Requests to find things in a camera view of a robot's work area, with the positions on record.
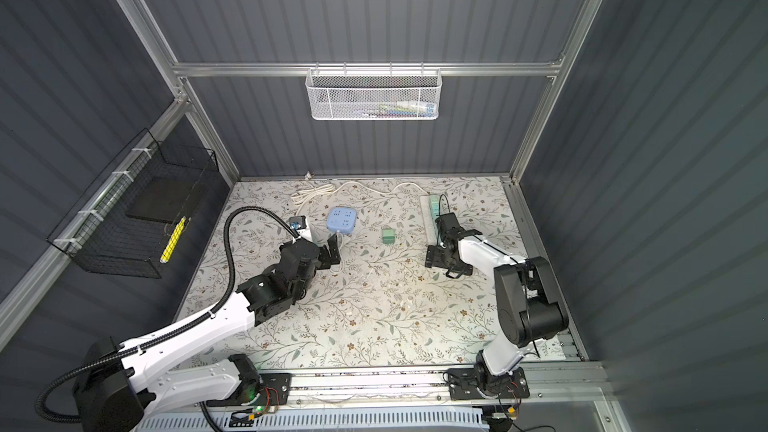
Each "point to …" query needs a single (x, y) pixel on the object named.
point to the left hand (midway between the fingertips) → (320, 238)
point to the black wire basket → (129, 219)
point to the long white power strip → (430, 221)
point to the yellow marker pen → (171, 244)
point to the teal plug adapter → (434, 209)
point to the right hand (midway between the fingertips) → (448, 264)
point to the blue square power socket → (342, 219)
